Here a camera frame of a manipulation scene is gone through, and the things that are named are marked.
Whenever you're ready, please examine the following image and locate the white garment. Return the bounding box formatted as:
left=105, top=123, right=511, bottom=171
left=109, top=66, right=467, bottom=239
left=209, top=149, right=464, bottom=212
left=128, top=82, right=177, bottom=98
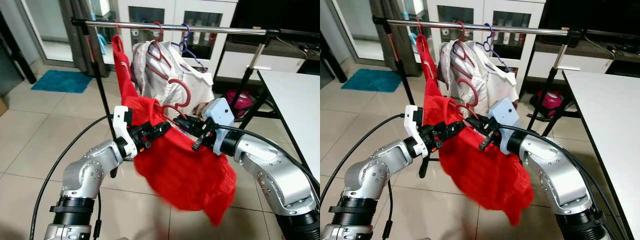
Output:
left=465, top=42, right=518, bottom=113
left=160, top=44, right=215, bottom=118

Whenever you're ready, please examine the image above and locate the pink round appliance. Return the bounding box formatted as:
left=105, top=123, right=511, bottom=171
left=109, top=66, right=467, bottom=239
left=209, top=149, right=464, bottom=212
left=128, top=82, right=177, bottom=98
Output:
left=224, top=89, right=253, bottom=112
left=535, top=90, right=565, bottom=112

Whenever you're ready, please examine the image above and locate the white drawer tv console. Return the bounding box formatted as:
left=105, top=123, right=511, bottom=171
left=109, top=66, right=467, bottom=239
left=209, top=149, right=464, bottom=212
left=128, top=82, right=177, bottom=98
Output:
left=215, top=37, right=321, bottom=83
left=522, top=37, right=640, bottom=81

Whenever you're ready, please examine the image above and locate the teal floor mat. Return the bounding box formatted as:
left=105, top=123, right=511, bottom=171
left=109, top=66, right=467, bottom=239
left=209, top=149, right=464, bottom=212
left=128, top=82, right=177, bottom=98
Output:
left=31, top=70, right=94, bottom=94
left=341, top=68, right=401, bottom=93

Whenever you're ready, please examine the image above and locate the chrome and black clothes rack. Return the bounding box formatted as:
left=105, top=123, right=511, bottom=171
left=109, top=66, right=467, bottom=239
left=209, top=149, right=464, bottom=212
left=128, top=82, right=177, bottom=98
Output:
left=70, top=17, right=283, bottom=179
left=372, top=16, right=588, bottom=179

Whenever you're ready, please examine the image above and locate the dark grey curtain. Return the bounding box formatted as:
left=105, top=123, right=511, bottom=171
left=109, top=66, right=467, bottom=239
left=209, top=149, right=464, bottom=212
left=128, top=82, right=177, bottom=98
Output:
left=62, top=0, right=103, bottom=78
left=370, top=0, right=413, bottom=78

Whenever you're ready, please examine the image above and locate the white glass door cabinet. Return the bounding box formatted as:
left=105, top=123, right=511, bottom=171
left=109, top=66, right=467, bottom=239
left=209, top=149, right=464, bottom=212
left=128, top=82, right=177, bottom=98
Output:
left=100, top=0, right=239, bottom=77
left=407, top=0, right=547, bottom=76

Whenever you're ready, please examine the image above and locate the black furniture leg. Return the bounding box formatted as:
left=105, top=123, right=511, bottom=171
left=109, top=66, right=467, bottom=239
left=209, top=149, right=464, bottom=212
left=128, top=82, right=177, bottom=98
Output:
left=0, top=12, right=37, bottom=85
left=320, top=32, right=348, bottom=83

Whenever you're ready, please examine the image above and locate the white framed glass door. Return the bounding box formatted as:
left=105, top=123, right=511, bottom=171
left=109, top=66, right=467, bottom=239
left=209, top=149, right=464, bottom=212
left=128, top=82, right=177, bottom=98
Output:
left=15, top=0, right=76, bottom=66
left=330, top=0, right=381, bottom=63

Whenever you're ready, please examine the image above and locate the black television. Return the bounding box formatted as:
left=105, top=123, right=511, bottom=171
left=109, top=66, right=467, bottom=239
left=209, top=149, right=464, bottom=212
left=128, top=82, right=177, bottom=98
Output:
left=537, top=0, right=640, bottom=31
left=230, top=0, right=321, bottom=32

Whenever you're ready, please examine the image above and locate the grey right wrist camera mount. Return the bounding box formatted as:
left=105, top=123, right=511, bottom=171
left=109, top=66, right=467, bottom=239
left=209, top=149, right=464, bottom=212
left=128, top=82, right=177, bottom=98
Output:
left=487, top=97, right=521, bottom=155
left=202, top=98, right=236, bottom=156

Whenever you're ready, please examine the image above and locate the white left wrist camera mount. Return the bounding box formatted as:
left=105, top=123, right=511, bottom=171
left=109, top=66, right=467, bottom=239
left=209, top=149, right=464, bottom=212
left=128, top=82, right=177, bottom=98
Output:
left=404, top=105, right=430, bottom=159
left=112, top=105, right=139, bottom=159

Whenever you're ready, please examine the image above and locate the purple wire hanger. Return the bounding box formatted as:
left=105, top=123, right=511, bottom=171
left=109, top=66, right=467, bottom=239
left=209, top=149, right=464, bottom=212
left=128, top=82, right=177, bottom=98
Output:
left=172, top=22, right=210, bottom=73
left=475, top=22, right=513, bottom=73

